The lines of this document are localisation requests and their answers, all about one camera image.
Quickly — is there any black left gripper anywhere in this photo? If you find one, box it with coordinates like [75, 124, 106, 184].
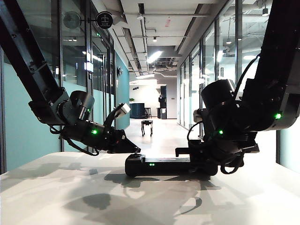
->
[103, 127, 141, 154]

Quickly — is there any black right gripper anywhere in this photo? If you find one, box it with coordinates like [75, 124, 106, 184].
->
[175, 135, 244, 168]

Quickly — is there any black remote control with sticker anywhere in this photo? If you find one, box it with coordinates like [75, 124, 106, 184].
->
[124, 153, 218, 178]

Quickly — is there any black quadruped robot dog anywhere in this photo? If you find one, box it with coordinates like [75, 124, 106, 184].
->
[141, 120, 153, 137]

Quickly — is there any dark bar counter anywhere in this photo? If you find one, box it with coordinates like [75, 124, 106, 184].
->
[130, 102, 146, 119]

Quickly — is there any tall black machine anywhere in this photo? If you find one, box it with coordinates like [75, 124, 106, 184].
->
[158, 85, 168, 120]

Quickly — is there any round black hanging sign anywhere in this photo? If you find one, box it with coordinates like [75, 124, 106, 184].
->
[96, 11, 114, 30]

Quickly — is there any black right camera cable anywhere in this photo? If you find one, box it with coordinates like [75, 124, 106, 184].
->
[187, 121, 204, 146]

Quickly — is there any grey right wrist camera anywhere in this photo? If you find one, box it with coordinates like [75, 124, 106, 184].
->
[193, 109, 204, 122]

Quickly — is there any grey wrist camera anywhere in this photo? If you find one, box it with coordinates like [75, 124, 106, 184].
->
[193, 109, 204, 122]
[117, 103, 131, 117]

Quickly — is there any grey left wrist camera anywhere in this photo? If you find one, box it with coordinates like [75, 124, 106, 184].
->
[117, 103, 131, 117]

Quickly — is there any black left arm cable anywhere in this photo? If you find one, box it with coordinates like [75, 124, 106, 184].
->
[49, 126, 100, 157]

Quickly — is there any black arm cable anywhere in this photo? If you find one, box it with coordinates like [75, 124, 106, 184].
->
[49, 126, 100, 157]
[233, 54, 261, 95]

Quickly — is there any long black door handle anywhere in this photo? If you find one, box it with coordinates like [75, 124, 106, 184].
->
[100, 54, 108, 113]

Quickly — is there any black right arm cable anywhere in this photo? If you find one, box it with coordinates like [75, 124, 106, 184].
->
[233, 54, 261, 95]

